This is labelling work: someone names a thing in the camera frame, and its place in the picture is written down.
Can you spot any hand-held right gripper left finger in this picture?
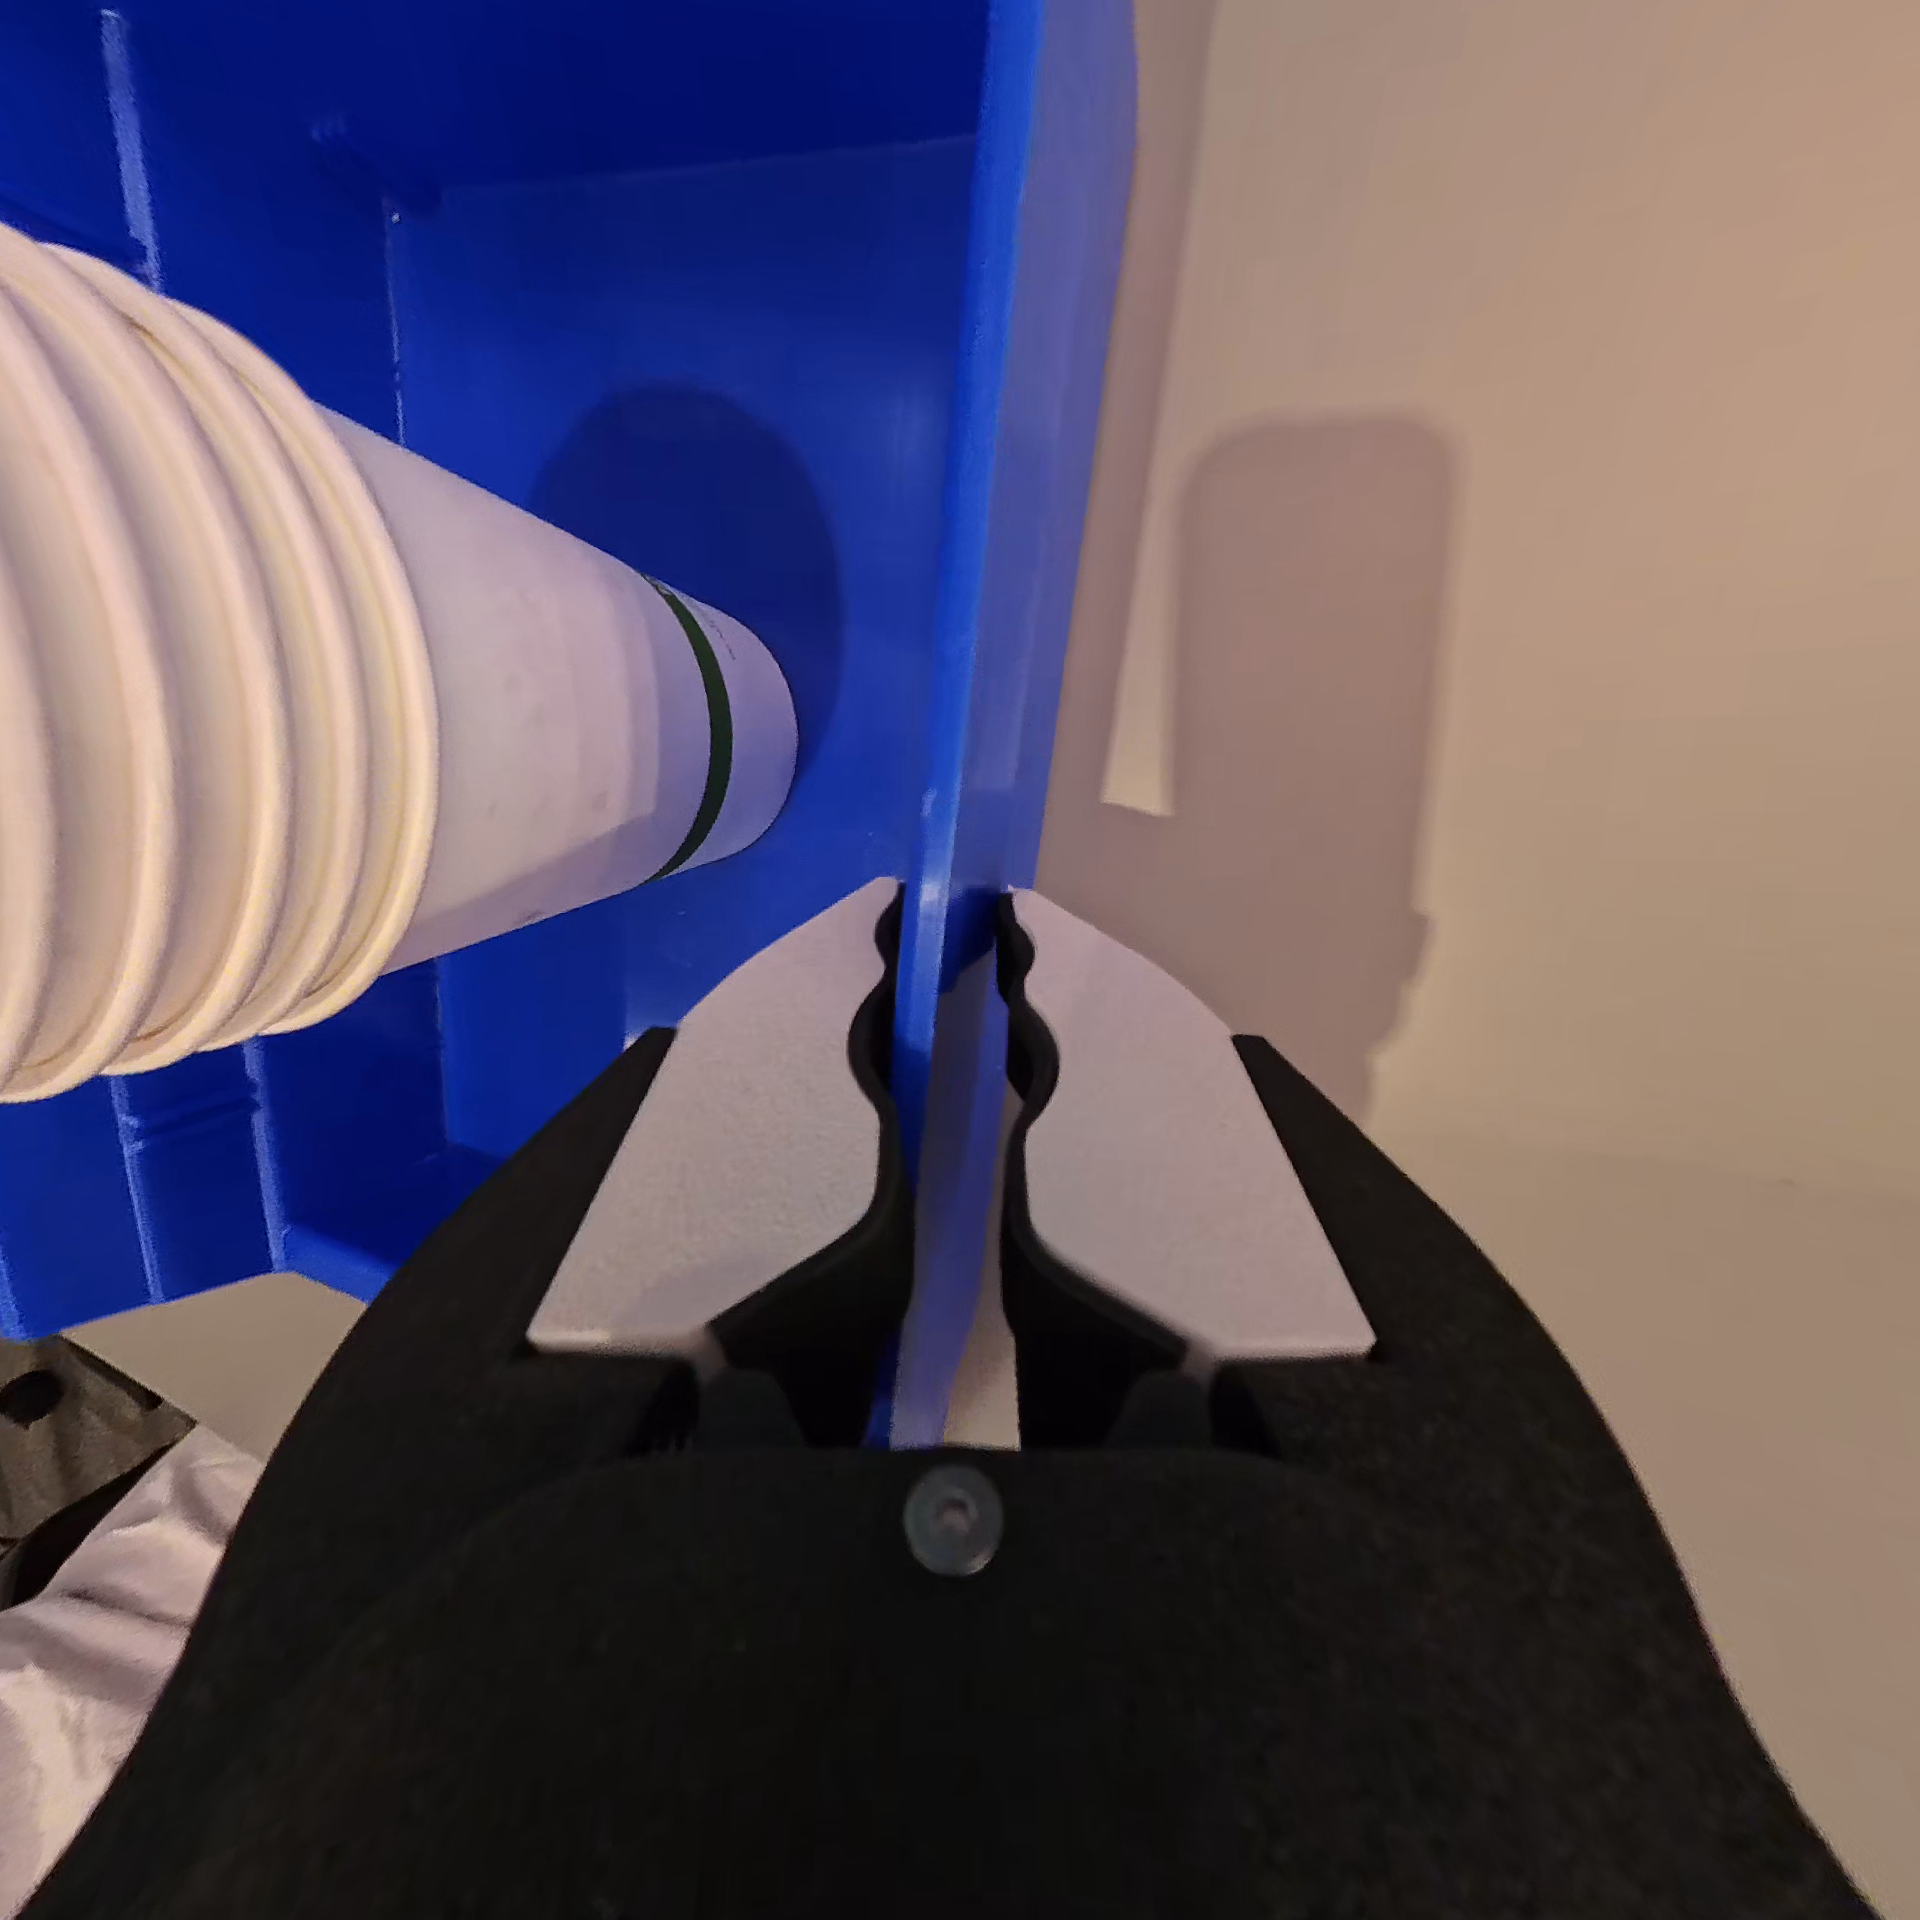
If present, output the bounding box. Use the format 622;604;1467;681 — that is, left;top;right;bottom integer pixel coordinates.
528;878;918;1418

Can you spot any blue plastic bin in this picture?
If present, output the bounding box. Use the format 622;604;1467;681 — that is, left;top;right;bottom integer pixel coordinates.
0;0;1142;1448

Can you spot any person's leg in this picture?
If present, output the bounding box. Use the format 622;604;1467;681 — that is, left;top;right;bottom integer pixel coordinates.
0;1428;287;1920

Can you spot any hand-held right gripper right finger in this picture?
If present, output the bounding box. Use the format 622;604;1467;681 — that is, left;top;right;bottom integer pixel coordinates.
997;889;1383;1418

